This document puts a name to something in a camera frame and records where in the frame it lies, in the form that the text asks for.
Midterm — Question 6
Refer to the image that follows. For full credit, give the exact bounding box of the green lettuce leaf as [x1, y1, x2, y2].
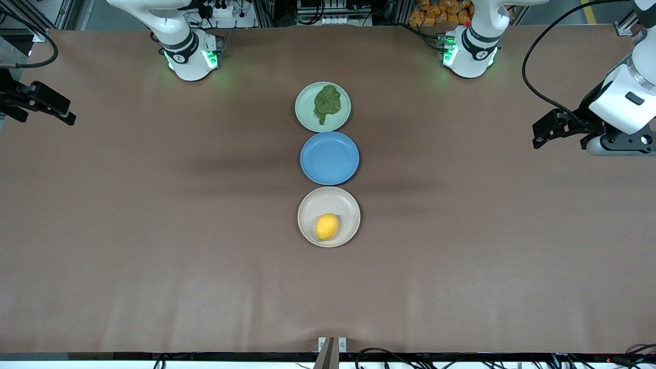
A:
[313, 85, 342, 126]

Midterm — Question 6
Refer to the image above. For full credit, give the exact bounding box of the yellow lemon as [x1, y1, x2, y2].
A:
[316, 213, 339, 242]

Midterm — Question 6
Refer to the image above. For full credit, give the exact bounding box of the bag of orange items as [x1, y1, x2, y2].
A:
[408, 0, 475, 28]

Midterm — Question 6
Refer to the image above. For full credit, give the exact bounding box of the white power strip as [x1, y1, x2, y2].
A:
[197, 0, 257, 29]

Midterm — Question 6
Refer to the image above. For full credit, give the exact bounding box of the blue round plate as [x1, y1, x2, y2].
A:
[300, 131, 360, 186]

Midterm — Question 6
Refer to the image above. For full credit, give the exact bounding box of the white round plate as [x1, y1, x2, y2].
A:
[297, 186, 361, 249]

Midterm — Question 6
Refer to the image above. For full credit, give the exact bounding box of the pale green round plate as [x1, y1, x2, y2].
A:
[295, 81, 352, 132]

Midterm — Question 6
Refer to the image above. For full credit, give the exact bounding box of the grey equipment box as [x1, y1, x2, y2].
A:
[296, 0, 376, 27]

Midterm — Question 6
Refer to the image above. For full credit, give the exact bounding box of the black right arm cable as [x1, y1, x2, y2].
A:
[0, 9, 59, 69]

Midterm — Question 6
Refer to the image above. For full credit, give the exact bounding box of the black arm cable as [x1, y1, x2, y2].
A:
[0, 9, 59, 69]
[521, 0, 635, 128]

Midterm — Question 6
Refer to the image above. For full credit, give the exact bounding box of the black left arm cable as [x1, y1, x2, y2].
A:
[521, 0, 635, 128]

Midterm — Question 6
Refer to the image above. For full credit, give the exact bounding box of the front camera mount post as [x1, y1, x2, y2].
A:
[313, 336, 347, 369]

